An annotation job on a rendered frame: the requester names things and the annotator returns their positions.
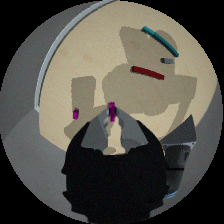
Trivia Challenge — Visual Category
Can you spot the turquoise rod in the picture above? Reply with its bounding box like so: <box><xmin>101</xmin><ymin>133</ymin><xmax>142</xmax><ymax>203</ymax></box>
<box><xmin>142</xmin><ymin>26</ymin><xmax>179</xmax><ymax>57</ymax></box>

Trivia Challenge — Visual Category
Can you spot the red rod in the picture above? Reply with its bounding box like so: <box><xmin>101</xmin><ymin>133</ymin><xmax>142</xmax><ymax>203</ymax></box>
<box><xmin>132</xmin><ymin>66</ymin><xmax>165</xmax><ymax>80</ymax></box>

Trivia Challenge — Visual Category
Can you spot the magenta rod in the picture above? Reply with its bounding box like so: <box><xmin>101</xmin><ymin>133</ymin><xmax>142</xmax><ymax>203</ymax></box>
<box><xmin>110</xmin><ymin>102</ymin><xmax>115</xmax><ymax>114</ymax></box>
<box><xmin>73</xmin><ymin>110</ymin><xmax>79</xmax><ymax>120</ymax></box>
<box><xmin>110</xmin><ymin>113</ymin><xmax>115</xmax><ymax>122</ymax></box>

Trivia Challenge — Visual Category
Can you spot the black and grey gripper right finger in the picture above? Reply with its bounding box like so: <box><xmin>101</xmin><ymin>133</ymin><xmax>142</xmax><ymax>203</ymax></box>
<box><xmin>115</xmin><ymin>107</ymin><xmax>169</xmax><ymax>170</ymax></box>

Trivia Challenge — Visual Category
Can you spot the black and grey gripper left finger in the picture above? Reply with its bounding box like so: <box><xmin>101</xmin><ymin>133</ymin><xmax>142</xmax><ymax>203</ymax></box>
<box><xmin>61</xmin><ymin>107</ymin><xmax>110</xmax><ymax>175</ymax></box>

